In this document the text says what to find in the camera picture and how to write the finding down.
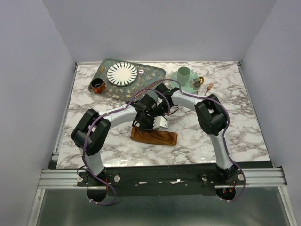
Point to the aluminium frame rail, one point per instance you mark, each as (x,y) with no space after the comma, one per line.
(68,179)

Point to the mint green cup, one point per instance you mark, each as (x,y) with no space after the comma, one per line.
(183,75)

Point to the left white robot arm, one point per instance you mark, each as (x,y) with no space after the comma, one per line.
(92,129)

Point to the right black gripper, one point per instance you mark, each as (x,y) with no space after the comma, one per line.
(154,113)

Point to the copper black mug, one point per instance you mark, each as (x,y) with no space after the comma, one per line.
(97,86)

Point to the gold spoon with flower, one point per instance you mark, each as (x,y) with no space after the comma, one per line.
(195,84)

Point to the orange-brown cloth napkin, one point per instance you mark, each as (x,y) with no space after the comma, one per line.
(154,137)

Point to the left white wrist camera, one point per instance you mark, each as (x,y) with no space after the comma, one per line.
(160,122)

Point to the teal floral serving tray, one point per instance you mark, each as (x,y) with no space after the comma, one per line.
(124,93)

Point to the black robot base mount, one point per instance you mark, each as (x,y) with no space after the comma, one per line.
(166,180)

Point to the copper fork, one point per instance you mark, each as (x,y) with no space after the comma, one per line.
(208,88)

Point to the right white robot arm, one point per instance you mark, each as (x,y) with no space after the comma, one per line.
(213,119)

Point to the mint green saucer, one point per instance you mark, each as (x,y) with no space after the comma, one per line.
(186,87)

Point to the white black striped plate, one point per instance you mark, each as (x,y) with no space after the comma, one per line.
(122,74)

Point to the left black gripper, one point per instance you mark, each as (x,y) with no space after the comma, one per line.
(150,126)

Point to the copper table knife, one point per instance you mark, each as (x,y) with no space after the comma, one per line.
(148,88)

